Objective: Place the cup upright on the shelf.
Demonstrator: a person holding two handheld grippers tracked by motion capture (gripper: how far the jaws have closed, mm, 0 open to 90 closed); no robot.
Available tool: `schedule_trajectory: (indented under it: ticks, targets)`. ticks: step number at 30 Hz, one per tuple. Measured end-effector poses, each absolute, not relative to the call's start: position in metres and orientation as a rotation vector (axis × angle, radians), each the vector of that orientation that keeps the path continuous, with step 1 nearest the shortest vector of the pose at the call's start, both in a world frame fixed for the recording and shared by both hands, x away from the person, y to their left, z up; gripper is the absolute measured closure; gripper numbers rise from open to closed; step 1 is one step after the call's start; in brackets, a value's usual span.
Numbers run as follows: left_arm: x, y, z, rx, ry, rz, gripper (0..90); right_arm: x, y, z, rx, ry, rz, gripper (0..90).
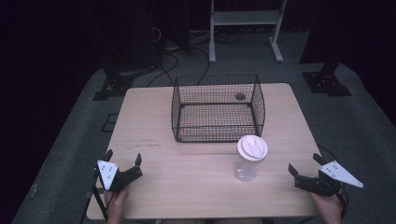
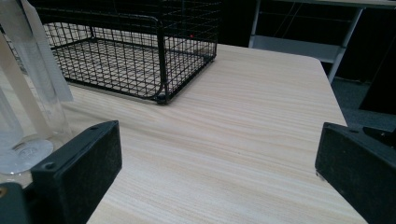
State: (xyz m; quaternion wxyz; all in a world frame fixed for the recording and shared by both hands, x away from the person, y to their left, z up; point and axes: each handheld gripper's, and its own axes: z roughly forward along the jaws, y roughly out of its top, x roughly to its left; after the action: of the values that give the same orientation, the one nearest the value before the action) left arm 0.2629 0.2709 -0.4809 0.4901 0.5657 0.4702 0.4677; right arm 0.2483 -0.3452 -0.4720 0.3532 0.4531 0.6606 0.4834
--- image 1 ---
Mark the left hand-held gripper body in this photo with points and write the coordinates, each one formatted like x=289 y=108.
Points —
x=107 y=174

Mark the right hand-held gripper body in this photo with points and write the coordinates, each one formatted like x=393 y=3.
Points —
x=337 y=172

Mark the clear cup with white lid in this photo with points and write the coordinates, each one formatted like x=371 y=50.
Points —
x=251 y=149

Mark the person's left hand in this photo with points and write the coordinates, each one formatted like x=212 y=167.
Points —
x=115 y=207

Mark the person's right hand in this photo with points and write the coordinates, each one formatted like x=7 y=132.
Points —
x=331 y=210

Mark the black stand base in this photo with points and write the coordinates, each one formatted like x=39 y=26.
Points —
x=113 y=87
x=325 y=83

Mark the small dark round object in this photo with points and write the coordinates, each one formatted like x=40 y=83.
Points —
x=240 y=96

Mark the dark equipment cabinet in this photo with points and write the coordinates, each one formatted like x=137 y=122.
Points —
x=134 y=34

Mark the white metal stand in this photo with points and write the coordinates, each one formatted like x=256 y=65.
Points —
x=246 y=17

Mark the black rectangular floor frame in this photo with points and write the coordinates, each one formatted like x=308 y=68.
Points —
x=109 y=122

